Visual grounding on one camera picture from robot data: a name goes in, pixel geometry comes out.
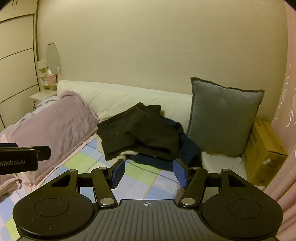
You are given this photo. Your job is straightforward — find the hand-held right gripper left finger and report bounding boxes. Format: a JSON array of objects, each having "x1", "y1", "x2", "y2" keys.
[{"x1": 44, "y1": 159, "x2": 125, "y2": 207}]

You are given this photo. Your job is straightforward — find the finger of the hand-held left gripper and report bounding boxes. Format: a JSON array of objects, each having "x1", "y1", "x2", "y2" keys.
[{"x1": 22, "y1": 146, "x2": 51, "y2": 162}]

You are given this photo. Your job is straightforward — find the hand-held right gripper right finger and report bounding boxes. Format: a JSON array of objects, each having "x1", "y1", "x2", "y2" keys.
[{"x1": 173, "y1": 159, "x2": 253, "y2": 208}]

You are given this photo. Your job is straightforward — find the black pants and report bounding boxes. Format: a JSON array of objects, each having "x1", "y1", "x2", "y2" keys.
[{"x1": 97, "y1": 102, "x2": 183, "y2": 161}]

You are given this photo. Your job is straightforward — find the white garment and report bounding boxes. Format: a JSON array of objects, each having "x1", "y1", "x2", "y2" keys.
[{"x1": 117, "y1": 149, "x2": 139, "y2": 160}]

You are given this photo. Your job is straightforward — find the plaid bed sheet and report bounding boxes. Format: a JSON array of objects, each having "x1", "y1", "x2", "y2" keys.
[{"x1": 0, "y1": 133, "x2": 204, "y2": 232}]

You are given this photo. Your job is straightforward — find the navy garment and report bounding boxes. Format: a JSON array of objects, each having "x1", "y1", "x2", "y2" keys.
[{"x1": 126, "y1": 115, "x2": 203, "y2": 172}]

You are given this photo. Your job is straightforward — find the striped light cloth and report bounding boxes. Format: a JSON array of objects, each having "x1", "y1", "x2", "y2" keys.
[{"x1": 32, "y1": 96, "x2": 61, "y2": 114}]

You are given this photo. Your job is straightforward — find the grey cushion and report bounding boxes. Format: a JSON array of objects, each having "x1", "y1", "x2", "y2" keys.
[{"x1": 187, "y1": 77, "x2": 265, "y2": 156}]

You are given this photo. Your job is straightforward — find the white padded bed cushion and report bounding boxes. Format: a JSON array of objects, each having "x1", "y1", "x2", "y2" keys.
[{"x1": 57, "y1": 80, "x2": 247, "y2": 183}]

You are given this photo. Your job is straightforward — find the yellow cardboard box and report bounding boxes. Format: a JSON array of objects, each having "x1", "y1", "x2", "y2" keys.
[{"x1": 242, "y1": 120, "x2": 288, "y2": 187}]

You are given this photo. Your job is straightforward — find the oval mirror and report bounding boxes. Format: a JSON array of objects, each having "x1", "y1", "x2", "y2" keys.
[{"x1": 46, "y1": 42, "x2": 62, "y2": 78}]

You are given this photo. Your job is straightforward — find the cream wardrobe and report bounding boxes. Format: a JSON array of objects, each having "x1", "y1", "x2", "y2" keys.
[{"x1": 0, "y1": 0, "x2": 40, "y2": 130}]

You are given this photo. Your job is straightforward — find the pink curtain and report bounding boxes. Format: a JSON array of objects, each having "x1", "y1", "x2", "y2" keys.
[{"x1": 264, "y1": 0, "x2": 296, "y2": 241}]

